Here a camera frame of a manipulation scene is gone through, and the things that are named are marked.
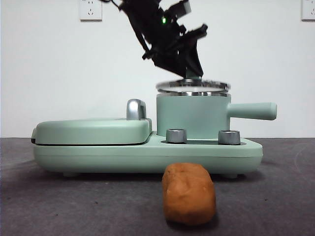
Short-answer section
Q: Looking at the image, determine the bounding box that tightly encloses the chrome griddle cover handle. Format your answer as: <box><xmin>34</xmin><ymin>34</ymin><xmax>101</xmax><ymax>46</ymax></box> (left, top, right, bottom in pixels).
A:
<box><xmin>126</xmin><ymin>99</ymin><xmax>148</xmax><ymax>121</ymax></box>

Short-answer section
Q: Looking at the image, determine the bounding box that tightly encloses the brown potato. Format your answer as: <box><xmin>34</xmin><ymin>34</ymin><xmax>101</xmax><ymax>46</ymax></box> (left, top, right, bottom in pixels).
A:
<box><xmin>161</xmin><ymin>162</ymin><xmax>217</xmax><ymax>227</ymax></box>

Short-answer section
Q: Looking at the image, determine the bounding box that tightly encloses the white wall socket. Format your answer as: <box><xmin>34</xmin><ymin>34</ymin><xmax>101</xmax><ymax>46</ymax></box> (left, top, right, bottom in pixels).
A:
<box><xmin>79</xmin><ymin>0</ymin><xmax>103</xmax><ymax>22</ymax></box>
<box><xmin>301</xmin><ymin>0</ymin><xmax>315</xmax><ymax>21</ymax></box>

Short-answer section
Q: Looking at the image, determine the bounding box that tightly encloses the silver control knob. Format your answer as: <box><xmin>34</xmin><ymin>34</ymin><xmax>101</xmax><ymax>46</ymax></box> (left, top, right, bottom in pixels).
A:
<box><xmin>166</xmin><ymin>128</ymin><xmax>188</xmax><ymax>144</ymax></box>
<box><xmin>218</xmin><ymin>130</ymin><xmax>241</xmax><ymax>145</ymax></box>

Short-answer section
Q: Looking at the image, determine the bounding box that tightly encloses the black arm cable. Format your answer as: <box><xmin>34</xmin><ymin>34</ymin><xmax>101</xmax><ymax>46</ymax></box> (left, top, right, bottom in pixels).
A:
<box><xmin>99</xmin><ymin>0</ymin><xmax>124</xmax><ymax>12</ymax></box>
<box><xmin>134</xmin><ymin>24</ymin><xmax>151</xmax><ymax>59</ymax></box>

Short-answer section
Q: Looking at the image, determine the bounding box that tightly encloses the mint green griddle cover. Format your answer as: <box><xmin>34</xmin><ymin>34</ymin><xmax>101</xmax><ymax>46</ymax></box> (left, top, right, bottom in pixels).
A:
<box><xmin>31</xmin><ymin>118</ymin><xmax>153</xmax><ymax>146</ymax></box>

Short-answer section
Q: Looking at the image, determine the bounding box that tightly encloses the mint green breakfast machine base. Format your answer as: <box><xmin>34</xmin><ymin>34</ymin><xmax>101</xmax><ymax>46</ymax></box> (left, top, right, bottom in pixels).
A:
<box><xmin>33</xmin><ymin>131</ymin><xmax>263</xmax><ymax>178</ymax></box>

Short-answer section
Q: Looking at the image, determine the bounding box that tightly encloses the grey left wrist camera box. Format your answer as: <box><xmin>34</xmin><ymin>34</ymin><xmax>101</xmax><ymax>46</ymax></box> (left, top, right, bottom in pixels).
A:
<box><xmin>169</xmin><ymin>0</ymin><xmax>192</xmax><ymax>19</ymax></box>

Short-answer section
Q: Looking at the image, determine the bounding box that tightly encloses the mint green handled pot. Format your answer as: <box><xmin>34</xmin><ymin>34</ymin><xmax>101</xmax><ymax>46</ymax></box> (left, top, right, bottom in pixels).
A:
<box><xmin>156</xmin><ymin>91</ymin><xmax>278</xmax><ymax>138</ymax></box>

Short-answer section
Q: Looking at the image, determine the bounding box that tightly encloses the glass pot lid green knob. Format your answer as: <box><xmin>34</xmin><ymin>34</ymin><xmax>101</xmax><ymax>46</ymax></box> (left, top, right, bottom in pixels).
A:
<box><xmin>155</xmin><ymin>67</ymin><xmax>231</xmax><ymax>94</ymax></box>

